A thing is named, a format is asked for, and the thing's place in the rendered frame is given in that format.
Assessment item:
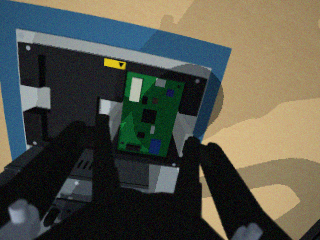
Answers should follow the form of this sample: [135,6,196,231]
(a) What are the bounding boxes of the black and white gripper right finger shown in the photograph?
[166,113,293,240]

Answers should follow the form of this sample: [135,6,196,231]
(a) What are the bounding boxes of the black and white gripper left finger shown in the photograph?
[0,102,130,240]

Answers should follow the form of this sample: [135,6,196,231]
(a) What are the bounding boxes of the green circuit board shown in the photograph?
[117,71,185,157]

